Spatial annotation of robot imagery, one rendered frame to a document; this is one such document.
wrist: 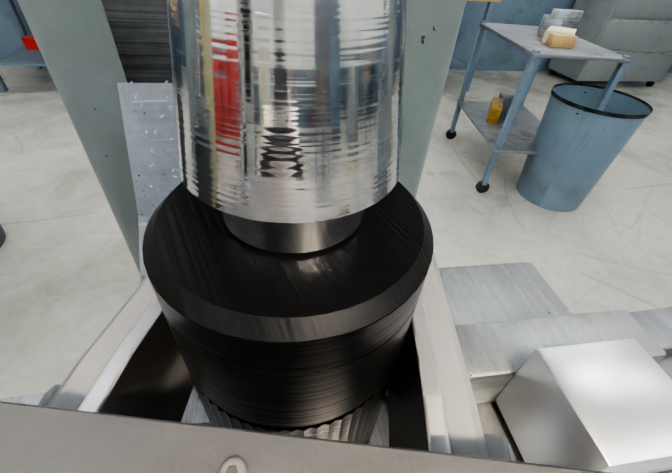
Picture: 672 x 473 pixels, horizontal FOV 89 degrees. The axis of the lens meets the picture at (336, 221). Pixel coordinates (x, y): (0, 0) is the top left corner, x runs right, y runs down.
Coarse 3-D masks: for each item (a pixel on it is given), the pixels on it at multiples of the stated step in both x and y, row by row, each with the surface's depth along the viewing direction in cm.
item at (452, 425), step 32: (416, 320) 7; (448, 320) 7; (416, 352) 6; (448, 352) 6; (416, 384) 6; (448, 384) 6; (416, 416) 6; (448, 416) 5; (416, 448) 5; (448, 448) 5; (480, 448) 5
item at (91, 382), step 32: (128, 320) 6; (160, 320) 6; (96, 352) 6; (128, 352) 6; (160, 352) 6; (64, 384) 5; (96, 384) 5; (128, 384) 5; (160, 384) 7; (192, 384) 8; (160, 416) 7
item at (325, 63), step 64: (192, 0) 3; (256, 0) 3; (320, 0) 3; (384, 0) 3; (192, 64) 3; (256, 64) 3; (320, 64) 3; (384, 64) 3; (192, 128) 4; (256, 128) 3; (320, 128) 3; (384, 128) 4; (192, 192) 4; (256, 192) 4; (320, 192) 4; (384, 192) 4
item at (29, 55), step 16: (480, 0) 315; (496, 0) 318; (16, 16) 316; (32, 48) 316; (480, 48) 346; (0, 64) 285; (16, 64) 287; (32, 64) 289; (464, 64) 373; (0, 80) 291
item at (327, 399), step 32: (192, 352) 5; (384, 352) 5; (224, 384) 5; (256, 384) 5; (288, 384) 5; (320, 384) 5; (352, 384) 5; (384, 384) 7; (224, 416) 6; (256, 416) 6; (288, 416) 5; (320, 416) 6; (352, 416) 6
